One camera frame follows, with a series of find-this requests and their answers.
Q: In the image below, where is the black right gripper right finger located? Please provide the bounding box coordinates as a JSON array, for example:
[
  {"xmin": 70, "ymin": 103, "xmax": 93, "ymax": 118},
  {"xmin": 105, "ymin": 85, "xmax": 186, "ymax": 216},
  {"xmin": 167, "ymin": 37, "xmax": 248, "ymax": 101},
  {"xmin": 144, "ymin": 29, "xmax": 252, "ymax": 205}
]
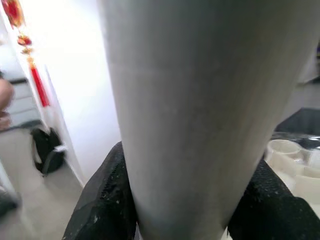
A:
[{"xmin": 226, "ymin": 158, "xmax": 320, "ymax": 240}]

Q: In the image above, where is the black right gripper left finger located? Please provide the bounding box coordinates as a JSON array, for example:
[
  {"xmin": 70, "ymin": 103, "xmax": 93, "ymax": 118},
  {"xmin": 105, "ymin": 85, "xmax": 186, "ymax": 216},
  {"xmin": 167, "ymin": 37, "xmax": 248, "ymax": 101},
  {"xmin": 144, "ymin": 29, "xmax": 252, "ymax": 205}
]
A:
[{"xmin": 62, "ymin": 140, "xmax": 137, "ymax": 240}]

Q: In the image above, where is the white plastic table leg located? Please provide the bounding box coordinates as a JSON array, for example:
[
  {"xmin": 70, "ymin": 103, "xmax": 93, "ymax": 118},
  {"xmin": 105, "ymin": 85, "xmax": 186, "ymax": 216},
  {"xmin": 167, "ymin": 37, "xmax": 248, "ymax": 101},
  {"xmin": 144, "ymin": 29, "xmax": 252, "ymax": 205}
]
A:
[{"xmin": 96, "ymin": 0, "xmax": 320, "ymax": 240}]

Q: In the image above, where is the white plastic children table top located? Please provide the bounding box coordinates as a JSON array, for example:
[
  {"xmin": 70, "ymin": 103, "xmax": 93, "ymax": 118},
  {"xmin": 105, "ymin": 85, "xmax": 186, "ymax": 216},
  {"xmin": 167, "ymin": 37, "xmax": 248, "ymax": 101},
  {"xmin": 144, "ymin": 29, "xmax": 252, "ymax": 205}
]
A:
[{"xmin": 263, "ymin": 138, "xmax": 320, "ymax": 201}]

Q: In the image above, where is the black backpack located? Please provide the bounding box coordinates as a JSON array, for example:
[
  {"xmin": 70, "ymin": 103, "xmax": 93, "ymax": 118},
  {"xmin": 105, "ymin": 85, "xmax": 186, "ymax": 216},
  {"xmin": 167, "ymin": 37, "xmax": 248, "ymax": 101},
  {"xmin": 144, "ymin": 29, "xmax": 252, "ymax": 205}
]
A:
[{"xmin": 29, "ymin": 126, "xmax": 68, "ymax": 176}]

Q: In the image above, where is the red knot tassel decoration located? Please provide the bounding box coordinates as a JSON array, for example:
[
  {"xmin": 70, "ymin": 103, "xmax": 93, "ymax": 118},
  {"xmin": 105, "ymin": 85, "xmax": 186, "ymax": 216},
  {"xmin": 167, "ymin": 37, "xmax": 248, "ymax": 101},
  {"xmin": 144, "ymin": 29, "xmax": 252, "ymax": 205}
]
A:
[{"xmin": 2, "ymin": 0, "xmax": 52, "ymax": 108}]

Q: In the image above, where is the person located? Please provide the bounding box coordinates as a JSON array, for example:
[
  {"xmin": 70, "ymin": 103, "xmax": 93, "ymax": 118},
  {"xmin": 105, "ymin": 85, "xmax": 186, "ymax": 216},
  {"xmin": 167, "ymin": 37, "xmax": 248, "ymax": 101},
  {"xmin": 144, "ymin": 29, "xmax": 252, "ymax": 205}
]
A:
[{"xmin": 0, "ymin": 69, "xmax": 16, "ymax": 131}]

